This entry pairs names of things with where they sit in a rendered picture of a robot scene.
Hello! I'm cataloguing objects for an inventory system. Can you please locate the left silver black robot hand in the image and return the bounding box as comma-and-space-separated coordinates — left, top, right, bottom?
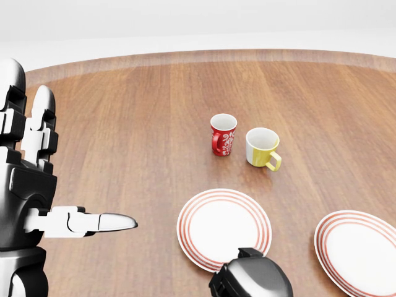
0, 58, 139, 252

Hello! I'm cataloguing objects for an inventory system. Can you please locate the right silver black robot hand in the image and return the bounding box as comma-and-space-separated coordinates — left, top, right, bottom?
208, 247, 294, 297

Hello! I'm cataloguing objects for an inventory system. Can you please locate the white plate with red rings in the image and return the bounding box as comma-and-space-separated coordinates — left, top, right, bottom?
176, 188, 273, 273
314, 210, 396, 297

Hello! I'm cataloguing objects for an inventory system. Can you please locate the white and yellow mug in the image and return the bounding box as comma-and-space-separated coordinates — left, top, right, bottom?
245, 127, 283, 173

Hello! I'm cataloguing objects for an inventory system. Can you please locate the red patterned mug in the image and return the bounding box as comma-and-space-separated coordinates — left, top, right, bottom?
210, 113, 238, 157

